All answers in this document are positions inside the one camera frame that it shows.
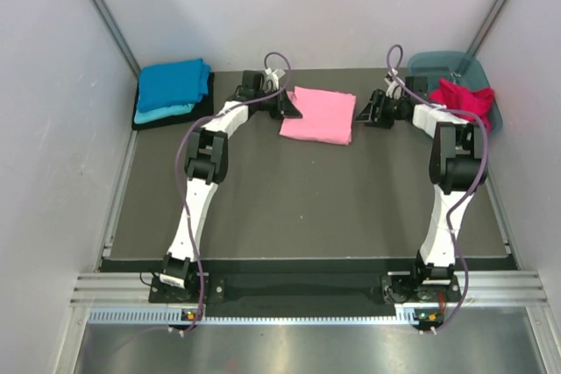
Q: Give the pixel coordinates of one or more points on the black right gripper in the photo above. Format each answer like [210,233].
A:
[378,100]

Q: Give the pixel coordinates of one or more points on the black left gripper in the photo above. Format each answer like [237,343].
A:
[283,107]

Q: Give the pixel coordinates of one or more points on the pink t-shirt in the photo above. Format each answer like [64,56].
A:
[327,116]

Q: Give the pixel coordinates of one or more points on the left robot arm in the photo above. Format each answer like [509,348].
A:
[206,148]

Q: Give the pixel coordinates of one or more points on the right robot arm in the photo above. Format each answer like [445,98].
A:
[457,167]

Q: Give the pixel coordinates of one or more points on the teal plastic bin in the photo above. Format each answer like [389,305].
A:
[455,67]

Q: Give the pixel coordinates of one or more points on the red t-shirt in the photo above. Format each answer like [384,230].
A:
[454,96]

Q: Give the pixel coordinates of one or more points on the folded blue t-shirt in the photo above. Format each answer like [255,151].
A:
[172,84]

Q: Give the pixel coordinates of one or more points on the folded teal t-shirt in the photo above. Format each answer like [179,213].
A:
[143,117]

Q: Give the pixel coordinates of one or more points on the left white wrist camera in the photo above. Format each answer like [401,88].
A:
[273,79]

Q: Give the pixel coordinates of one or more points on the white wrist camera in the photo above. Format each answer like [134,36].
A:
[393,90]
[273,79]

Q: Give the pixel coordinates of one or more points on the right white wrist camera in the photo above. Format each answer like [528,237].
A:
[393,90]

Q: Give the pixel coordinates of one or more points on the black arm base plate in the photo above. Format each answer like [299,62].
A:
[378,288]

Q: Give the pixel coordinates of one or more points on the aluminium rail frame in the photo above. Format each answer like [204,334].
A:
[505,325]

